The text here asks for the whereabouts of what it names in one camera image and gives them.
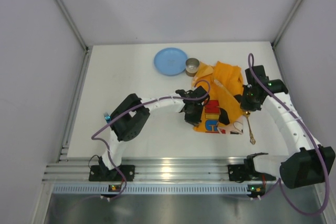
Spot orange cartoon mouse cloth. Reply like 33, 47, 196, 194
192, 61, 244, 134

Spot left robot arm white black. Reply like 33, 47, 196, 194
91, 86, 209, 176

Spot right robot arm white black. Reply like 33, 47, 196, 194
240, 65, 335, 189

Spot small metal cup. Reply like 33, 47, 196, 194
185, 58, 200, 77

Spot gold ornate spoon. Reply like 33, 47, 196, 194
244, 111, 256, 145

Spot blue plastic plate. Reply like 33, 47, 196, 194
153, 47, 188, 76

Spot blue metal fork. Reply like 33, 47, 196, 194
104, 112, 111, 123

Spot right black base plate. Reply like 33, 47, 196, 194
227, 164, 267, 183

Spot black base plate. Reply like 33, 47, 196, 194
227, 164, 267, 183
89, 165, 135, 182

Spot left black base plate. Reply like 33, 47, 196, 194
89, 165, 135, 182

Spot right aluminium frame post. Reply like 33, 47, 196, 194
271, 0, 305, 50

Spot aluminium frame post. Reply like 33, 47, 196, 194
271, 0, 305, 50
54, 0, 89, 51

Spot aluminium mounting rail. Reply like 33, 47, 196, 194
42, 156, 292, 184

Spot slotted grey cable duct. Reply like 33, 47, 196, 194
52, 183, 263, 195

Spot left aluminium frame post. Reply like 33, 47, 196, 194
54, 0, 89, 51

